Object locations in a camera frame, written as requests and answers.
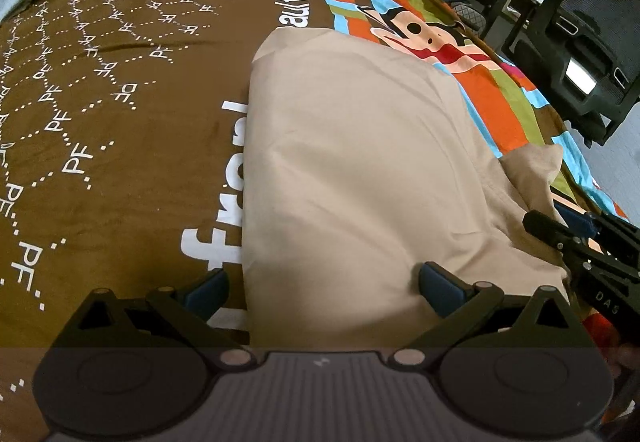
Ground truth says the beige garment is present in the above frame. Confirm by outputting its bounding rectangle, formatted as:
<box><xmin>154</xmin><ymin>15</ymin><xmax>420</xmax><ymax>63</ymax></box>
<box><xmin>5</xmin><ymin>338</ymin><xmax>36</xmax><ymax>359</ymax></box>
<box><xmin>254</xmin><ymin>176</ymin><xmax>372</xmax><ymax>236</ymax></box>
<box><xmin>240</xmin><ymin>28</ymin><xmax>574</xmax><ymax>353</ymax></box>

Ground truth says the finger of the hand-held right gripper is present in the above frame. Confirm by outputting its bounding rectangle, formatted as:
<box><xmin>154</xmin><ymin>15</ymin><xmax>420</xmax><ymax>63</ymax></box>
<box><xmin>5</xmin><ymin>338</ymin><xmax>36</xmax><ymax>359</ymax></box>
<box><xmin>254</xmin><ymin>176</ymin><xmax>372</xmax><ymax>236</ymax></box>
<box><xmin>551</xmin><ymin>199</ymin><xmax>603</xmax><ymax>237</ymax></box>
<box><xmin>522</xmin><ymin>209</ymin><xmax>584</xmax><ymax>253</ymax></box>

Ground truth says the brown cartoon printed blanket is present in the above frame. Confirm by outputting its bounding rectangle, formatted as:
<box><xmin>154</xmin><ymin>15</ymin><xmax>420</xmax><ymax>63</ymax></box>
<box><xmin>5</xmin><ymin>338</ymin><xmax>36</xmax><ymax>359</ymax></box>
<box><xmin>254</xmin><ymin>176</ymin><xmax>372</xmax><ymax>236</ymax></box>
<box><xmin>0</xmin><ymin>0</ymin><xmax>632</xmax><ymax>442</ymax></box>

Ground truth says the black quilted bag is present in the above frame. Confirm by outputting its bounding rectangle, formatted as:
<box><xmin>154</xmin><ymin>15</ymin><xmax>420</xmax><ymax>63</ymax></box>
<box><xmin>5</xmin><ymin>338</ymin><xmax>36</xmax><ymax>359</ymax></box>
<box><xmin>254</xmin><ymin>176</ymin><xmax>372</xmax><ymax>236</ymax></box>
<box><xmin>452</xmin><ymin>0</ymin><xmax>489</xmax><ymax>34</ymax></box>

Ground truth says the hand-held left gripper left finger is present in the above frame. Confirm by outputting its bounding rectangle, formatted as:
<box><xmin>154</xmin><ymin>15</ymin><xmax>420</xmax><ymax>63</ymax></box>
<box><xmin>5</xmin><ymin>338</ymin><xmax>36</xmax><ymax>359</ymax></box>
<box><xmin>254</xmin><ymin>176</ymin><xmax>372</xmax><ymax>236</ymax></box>
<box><xmin>62</xmin><ymin>268</ymin><xmax>257</xmax><ymax>371</ymax></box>

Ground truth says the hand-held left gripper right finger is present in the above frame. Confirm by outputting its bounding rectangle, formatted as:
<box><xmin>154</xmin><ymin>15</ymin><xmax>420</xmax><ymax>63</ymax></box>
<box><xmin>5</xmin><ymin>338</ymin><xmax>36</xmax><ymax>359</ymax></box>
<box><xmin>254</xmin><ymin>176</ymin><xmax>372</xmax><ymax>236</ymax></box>
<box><xmin>389</xmin><ymin>261</ymin><xmax>585</xmax><ymax>370</ymax></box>

